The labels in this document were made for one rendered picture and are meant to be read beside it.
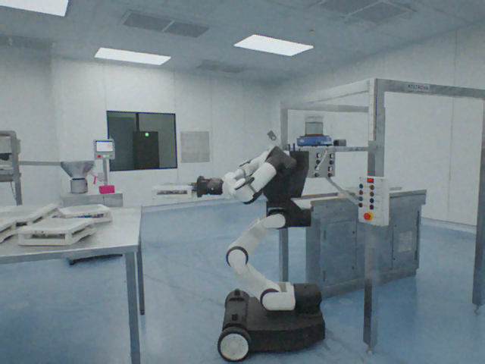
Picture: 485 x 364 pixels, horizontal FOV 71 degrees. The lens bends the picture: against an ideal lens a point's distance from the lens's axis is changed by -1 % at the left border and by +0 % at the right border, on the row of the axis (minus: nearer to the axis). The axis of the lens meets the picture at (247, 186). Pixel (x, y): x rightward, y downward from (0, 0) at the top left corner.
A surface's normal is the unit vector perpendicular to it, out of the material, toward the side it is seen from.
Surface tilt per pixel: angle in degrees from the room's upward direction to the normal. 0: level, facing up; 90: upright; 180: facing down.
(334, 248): 90
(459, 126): 90
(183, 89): 90
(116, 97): 90
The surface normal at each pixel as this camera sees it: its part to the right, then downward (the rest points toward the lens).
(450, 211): -0.84, 0.07
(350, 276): 0.44, 0.09
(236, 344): -0.02, 0.11
